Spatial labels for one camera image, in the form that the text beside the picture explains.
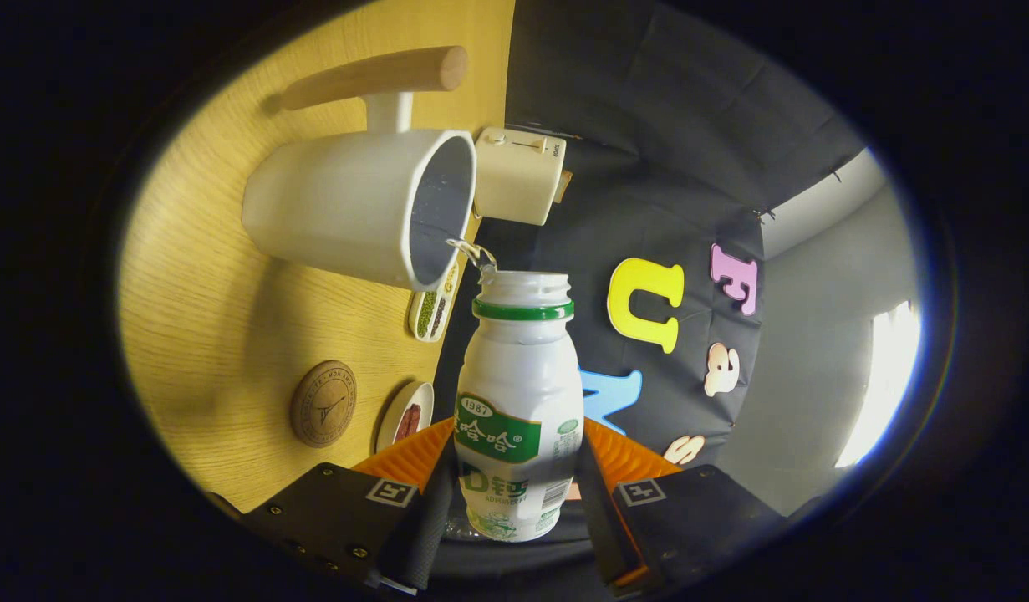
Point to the toast slice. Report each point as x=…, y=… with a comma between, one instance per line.
x=563, y=186

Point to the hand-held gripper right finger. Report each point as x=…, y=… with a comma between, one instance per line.
x=595, y=527

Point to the wooden table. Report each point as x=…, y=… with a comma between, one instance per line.
x=205, y=334

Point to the cream toaster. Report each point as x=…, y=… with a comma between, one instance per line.
x=514, y=180

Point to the black backdrop cloth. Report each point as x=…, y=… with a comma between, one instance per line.
x=648, y=167

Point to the round white plate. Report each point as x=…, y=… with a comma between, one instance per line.
x=390, y=422

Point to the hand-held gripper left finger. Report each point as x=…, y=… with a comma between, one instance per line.
x=422, y=531

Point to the white divided bean dish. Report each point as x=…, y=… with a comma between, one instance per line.
x=430, y=313

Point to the red sausage patty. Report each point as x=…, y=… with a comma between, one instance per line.
x=407, y=422

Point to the round cork coaster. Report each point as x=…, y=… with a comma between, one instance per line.
x=323, y=405

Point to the white juice bottle green label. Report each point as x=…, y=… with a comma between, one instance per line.
x=518, y=376

